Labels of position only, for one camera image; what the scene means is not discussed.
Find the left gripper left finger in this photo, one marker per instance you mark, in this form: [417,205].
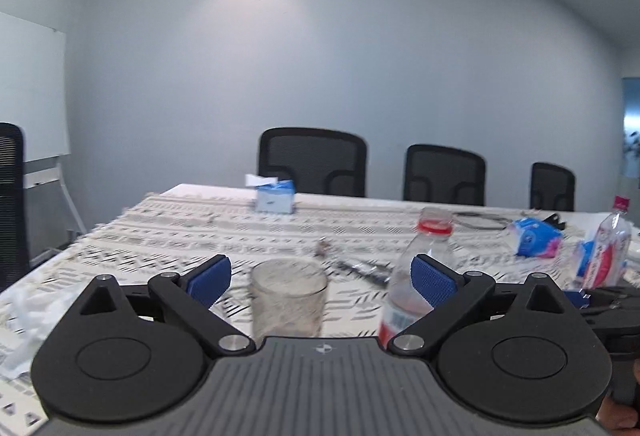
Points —
[209,281]

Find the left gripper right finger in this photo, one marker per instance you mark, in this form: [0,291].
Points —
[432,280]

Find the clear plastic bottle red label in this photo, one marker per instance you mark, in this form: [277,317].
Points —
[403,305]

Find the tea bottle pink label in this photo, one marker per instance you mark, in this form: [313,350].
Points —
[609,251]

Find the person's right hand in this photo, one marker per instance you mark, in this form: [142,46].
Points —
[618,419]

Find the crumpled silver wrapper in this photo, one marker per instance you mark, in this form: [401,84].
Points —
[368,269]

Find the patterned white tablecloth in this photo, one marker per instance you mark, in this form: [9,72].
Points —
[132,354]

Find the blue pink tissue pack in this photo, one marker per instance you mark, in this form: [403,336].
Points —
[531,237]

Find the blue white tissue box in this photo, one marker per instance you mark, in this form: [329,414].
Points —
[273,196]

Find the black mesh chair far middle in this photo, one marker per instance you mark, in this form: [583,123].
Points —
[436,174]

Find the black mesh chair far right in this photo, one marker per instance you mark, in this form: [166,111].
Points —
[552,187]

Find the black mesh chair far left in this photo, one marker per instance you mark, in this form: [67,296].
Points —
[317,161]

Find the crumpled white tissue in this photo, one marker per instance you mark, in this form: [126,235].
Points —
[31,319]

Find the black mesh chair by whiteboard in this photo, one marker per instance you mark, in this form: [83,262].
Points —
[14,258]

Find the white whiteboard on stand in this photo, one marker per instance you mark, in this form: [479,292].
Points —
[33,98]

